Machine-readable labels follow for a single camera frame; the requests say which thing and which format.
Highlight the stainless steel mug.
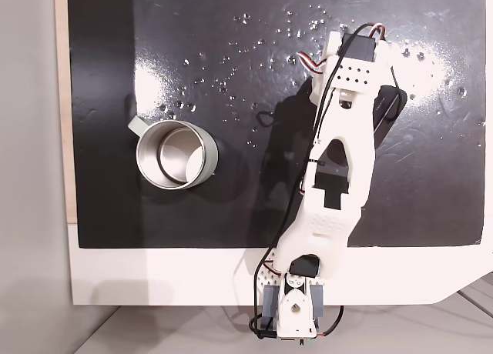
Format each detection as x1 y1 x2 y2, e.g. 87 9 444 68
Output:
128 115 220 191

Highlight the black rubber mat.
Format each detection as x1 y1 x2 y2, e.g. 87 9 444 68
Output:
67 0 488 250

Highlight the white board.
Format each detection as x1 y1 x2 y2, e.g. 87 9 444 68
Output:
67 222 493 307

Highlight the black power cable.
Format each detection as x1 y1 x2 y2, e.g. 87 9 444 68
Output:
248 305 346 339

